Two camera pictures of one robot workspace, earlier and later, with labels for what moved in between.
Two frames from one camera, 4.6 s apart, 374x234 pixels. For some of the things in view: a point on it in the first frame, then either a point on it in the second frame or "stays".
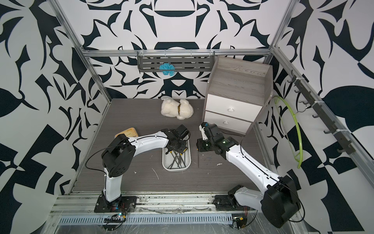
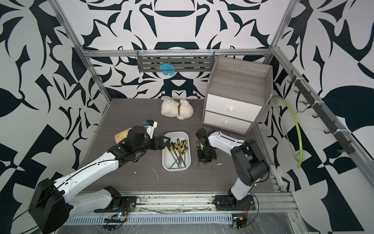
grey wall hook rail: [345, 143] stays
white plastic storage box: [174, 161] stays
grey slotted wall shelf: [182, 61] stays
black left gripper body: [181, 146] to [149, 145]
